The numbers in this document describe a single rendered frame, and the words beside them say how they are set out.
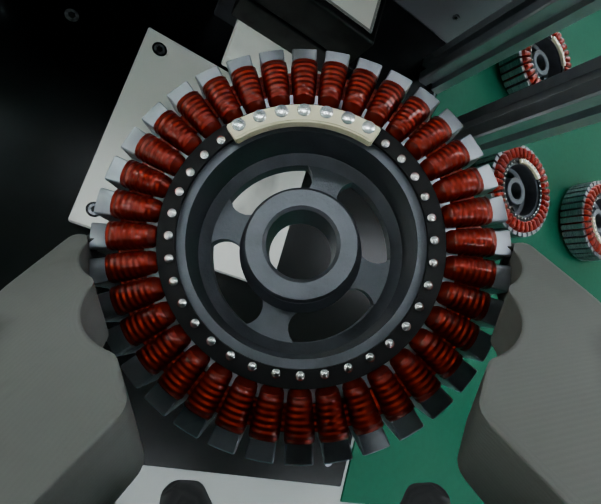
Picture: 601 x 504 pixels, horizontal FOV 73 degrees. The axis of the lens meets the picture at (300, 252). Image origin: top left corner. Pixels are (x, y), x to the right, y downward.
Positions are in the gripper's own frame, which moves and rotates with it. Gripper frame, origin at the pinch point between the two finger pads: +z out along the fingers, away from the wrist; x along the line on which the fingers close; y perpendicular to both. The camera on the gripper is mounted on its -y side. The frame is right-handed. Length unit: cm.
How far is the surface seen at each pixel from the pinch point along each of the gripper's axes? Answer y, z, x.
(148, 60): -2.2, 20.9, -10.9
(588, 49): -1, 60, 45
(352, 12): -5.6, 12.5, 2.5
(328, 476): 29.1, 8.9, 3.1
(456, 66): -1.1, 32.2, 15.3
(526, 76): 1, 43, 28
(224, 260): 10.8, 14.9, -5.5
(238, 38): -4.2, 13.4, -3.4
